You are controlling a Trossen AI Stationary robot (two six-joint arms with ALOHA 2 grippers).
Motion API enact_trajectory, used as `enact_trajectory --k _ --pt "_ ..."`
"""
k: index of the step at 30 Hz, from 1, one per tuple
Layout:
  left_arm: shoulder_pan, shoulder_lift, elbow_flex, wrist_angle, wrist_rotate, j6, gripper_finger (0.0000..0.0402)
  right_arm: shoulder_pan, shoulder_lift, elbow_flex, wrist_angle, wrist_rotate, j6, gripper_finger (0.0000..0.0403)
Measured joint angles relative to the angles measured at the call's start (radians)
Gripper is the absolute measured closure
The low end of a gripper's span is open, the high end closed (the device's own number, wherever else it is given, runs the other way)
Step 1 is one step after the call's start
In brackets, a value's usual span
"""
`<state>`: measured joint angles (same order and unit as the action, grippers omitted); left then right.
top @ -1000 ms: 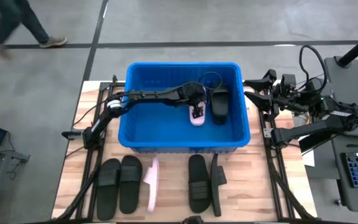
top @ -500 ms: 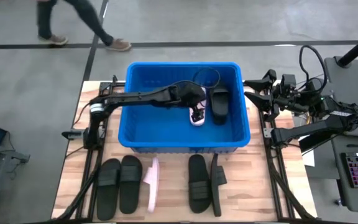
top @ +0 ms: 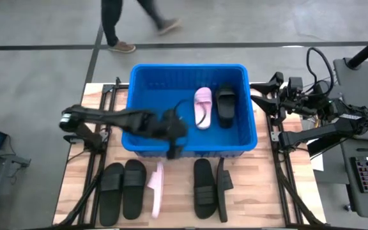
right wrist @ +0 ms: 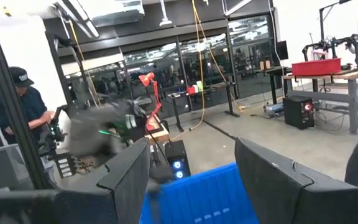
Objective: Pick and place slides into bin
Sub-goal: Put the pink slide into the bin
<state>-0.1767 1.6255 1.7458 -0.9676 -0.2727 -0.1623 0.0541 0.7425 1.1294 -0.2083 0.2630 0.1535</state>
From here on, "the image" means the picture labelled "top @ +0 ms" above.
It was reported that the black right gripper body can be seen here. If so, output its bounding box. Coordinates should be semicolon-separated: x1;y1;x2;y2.
270;86;316;127

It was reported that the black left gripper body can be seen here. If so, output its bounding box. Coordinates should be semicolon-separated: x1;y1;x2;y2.
151;108;190;148

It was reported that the pink rubber slide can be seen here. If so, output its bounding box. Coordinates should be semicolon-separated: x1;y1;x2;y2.
192;86;213;130
146;161;165;220

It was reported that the black rubber slide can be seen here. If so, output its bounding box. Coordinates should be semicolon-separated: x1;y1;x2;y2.
98;162;125;227
216;157;234;224
192;158;219;220
122;158;148;221
215;84;237;129

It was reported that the blue plastic bin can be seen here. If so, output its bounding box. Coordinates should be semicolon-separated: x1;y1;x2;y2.
121;63;259;159

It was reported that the white paper sheet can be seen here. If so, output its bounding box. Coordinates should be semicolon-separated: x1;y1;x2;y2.
307;139;325;173

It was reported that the grey side desk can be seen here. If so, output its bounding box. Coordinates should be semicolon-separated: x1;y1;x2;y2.
332;57;368;220

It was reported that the black round pole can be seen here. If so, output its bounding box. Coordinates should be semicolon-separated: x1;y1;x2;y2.
346;27;368;70

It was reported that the person's brown shoe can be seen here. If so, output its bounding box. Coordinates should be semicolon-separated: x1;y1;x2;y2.
107;40;137;54
157;18;182;36

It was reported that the person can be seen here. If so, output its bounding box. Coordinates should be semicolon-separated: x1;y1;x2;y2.
100;0;182;54

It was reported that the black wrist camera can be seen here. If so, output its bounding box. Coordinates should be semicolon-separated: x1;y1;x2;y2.
287;76;303;94

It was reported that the black cable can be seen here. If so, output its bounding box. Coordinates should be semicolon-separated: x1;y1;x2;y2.
305;47;335;96
173;98;211;127

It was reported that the black aluminium table frame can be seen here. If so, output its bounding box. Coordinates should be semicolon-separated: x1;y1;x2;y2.
265;113;324;228
53;76;130;228

